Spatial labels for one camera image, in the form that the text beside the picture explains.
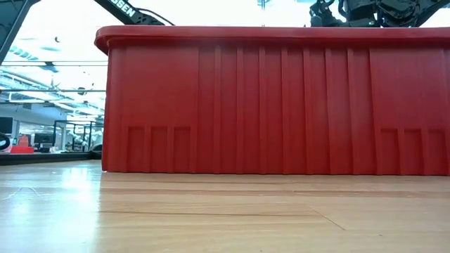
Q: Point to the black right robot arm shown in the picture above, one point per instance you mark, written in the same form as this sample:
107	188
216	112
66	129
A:
386	10

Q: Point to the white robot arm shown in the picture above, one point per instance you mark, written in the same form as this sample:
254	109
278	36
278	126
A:
79	137

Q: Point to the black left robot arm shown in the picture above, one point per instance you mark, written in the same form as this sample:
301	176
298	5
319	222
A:
126	10

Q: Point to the red plastic bin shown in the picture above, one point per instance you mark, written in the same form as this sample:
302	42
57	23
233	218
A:
246	105

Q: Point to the small red bin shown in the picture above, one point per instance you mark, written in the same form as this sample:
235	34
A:
22	149

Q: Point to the black background table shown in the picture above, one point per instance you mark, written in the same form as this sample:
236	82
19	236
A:
42	158

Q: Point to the dark computer monitor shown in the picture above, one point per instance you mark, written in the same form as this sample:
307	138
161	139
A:
5	125

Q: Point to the black cage frame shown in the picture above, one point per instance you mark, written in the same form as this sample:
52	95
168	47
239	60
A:
55	135

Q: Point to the black left frame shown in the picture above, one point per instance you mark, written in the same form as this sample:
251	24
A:
12	21

